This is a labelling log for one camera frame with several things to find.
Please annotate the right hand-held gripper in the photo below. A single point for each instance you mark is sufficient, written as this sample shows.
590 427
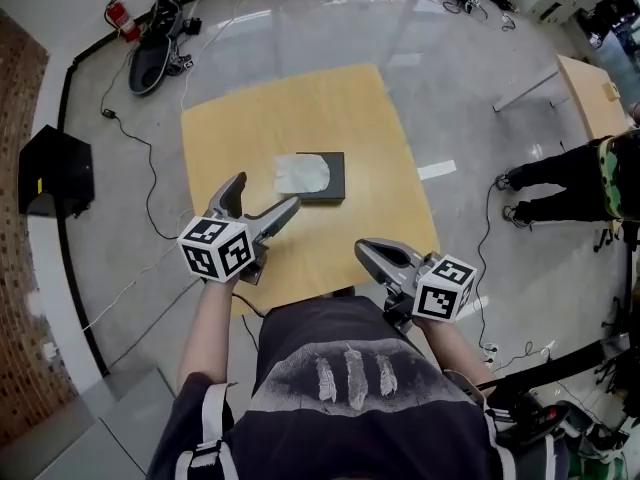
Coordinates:
442 293

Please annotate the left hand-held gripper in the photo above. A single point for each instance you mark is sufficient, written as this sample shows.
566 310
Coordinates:
215 250

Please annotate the white cloth piece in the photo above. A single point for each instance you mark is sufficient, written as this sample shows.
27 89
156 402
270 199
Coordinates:
300 173

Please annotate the person's right forearm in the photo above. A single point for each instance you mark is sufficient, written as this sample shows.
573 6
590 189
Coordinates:
445 348

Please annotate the person's left forearm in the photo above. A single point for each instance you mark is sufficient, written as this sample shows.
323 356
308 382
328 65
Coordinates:
205 328

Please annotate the black tissue box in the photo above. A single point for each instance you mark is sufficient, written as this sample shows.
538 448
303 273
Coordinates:
336 180

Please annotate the person's black shoe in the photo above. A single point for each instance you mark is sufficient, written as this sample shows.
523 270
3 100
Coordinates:
344 293

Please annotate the person's dark printed shirt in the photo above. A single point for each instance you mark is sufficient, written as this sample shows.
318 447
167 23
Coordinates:
350 433

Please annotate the black flat panel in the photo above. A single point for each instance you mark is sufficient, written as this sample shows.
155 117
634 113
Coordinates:
550 368

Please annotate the black box case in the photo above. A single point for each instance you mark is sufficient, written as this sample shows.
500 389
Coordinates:
55 173

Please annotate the black controller with red button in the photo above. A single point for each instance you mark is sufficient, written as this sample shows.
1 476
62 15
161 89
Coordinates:
530 423

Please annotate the red fire extinguisher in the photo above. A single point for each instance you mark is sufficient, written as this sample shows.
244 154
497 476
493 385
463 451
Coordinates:
120 18

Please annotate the light wooden desk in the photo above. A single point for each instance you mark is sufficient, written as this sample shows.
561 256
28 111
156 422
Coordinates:
590 88

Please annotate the grey cabinet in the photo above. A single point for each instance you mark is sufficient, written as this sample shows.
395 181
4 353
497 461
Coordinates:
75 433

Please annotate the square wooden pedestal table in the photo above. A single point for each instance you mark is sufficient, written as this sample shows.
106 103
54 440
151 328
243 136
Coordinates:
325 108

